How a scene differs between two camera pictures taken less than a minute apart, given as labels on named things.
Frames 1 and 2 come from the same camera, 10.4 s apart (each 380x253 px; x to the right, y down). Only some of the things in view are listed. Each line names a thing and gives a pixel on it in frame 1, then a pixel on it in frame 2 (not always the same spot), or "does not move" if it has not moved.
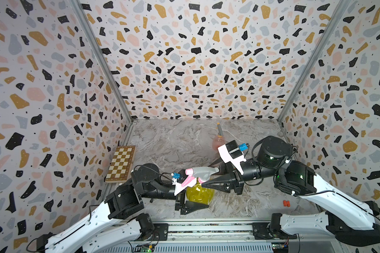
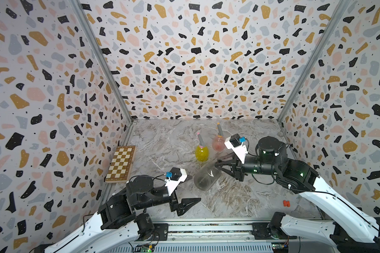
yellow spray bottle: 199,194 → 201,153
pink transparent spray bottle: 218,142 does not move
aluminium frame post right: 341,10 does not move
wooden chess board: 121,165 does not move
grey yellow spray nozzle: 219,132 does not move
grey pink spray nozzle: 202,173 → 200,140
